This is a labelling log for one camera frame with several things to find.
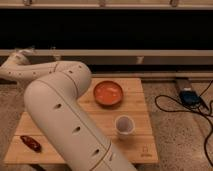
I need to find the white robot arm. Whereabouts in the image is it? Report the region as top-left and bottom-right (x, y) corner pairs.
(0, 50), (137, 171)

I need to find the orange bowl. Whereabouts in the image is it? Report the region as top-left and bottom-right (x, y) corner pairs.
(93, 80), (123, 106)

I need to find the wooden table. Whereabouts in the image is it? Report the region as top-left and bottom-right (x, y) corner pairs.
(4, 78), (158, 164)

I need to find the white paper cup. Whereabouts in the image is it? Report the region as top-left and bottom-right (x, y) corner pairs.
(115, 115), (135, 139)

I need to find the blue power adapter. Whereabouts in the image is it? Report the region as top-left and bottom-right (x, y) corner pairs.
(179, 90), (200, 106)

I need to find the black cable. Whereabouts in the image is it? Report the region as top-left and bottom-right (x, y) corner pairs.
(154, 79), (213, 168)

